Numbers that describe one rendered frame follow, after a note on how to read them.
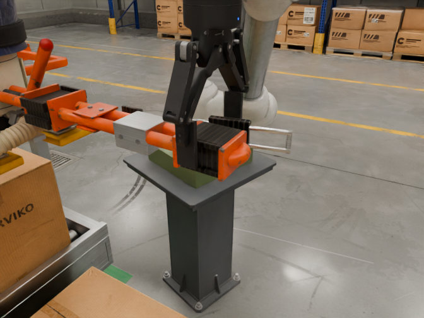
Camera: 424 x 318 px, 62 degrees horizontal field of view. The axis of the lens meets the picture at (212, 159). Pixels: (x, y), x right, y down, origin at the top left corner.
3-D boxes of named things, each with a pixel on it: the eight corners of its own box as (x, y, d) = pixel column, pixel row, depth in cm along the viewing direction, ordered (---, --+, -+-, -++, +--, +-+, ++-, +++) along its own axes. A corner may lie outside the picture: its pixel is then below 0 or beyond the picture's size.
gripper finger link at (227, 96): (224, 91, 57) (226, 89, 57) (223, 130, 60) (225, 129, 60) (241, 93, 55) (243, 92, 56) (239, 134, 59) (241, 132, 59)
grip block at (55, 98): (23, 124, 68) (15, 94, 65) (65, 109, 75) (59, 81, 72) (52, 133, 64) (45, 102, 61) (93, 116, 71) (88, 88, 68)
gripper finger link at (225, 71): (200, 45, 48) (204, 37, 49) (225, 91, 58) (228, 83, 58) (225, 48, 47) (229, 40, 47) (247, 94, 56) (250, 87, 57)
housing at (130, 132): (113, 147, 59) (110, 122, 57) (141, 132, 64) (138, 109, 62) (146, 157, 56) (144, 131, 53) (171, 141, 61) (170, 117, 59)
